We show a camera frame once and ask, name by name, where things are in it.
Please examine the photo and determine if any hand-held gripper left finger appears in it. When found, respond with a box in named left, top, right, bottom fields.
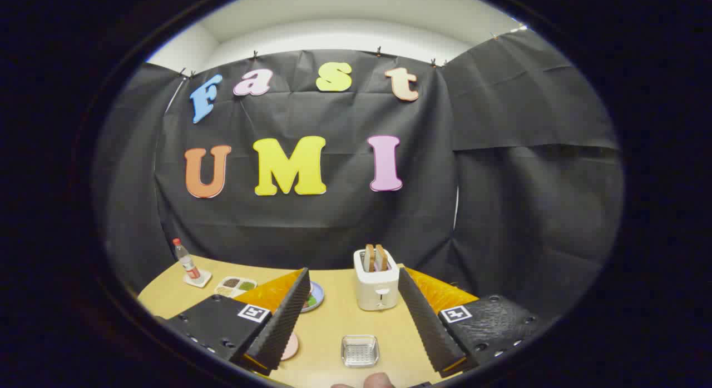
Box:
left=153, top=267, right=312, bottom=376

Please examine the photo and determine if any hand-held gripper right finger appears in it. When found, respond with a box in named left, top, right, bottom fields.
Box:
left=397, top=267, right=557, bottom=379

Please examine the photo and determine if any blue plate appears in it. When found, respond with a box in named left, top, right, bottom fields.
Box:
left=300, top=281, right=325, bottom=314

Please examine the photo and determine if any white divided condiment dish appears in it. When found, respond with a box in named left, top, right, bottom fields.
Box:
left=215, top=276, right=258, bottom=298

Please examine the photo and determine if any white toaster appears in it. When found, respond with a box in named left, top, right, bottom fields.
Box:
left=354, top=249, right=400, bottom=312

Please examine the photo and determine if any red-capped sauce bottle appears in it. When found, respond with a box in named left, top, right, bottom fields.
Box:
left=172, top=238, right=201, bottom=281

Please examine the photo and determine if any metal wire basket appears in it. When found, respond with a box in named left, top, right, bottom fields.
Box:
left=341, top=335, right=380, bottom=369

